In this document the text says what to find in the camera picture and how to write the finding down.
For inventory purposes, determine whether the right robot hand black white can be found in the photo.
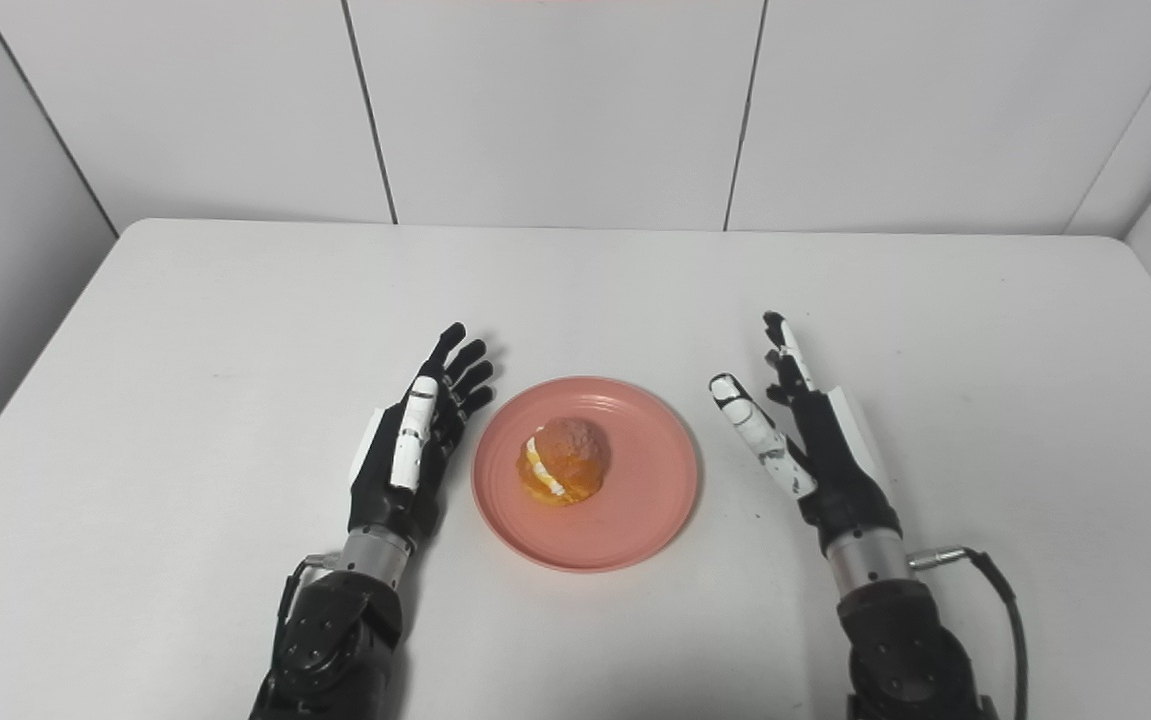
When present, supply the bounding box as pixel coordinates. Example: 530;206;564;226
708;311;904;553

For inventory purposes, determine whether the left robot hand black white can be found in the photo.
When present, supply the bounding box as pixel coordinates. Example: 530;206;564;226
348;322;496;553

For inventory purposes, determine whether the cream puff pastry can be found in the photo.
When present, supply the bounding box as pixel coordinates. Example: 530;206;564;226
517;417;610;506

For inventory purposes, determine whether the pink round plate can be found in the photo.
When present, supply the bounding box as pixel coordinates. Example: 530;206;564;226
470;376;702;573

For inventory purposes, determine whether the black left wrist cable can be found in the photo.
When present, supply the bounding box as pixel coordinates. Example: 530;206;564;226
275;556;340;651

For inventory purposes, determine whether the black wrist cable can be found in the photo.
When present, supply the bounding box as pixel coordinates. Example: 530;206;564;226
909;545;1030;720
275;556;340;651

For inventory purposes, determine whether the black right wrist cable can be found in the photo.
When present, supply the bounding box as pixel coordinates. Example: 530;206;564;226
909;545;1030;720

